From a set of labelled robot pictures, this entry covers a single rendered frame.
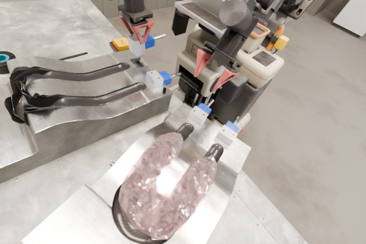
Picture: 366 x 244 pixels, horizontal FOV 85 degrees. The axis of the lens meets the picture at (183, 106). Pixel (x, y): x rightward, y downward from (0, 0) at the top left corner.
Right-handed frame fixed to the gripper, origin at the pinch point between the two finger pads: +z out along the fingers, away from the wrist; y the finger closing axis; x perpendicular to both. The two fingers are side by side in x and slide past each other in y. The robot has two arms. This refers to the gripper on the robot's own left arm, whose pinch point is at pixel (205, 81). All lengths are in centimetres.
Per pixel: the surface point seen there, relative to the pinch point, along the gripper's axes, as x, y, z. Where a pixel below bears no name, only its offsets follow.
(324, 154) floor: 168, 79, 28
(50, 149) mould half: -27.6, -13.9, 29.4
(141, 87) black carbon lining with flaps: -2.7, -16.0, 13.6
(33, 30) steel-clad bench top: -8, -73, 26
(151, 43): 2.9, -24.5, 2.0
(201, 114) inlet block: 4.7, 3.1, 10.3
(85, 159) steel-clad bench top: -20.4, -9.1, 31.7
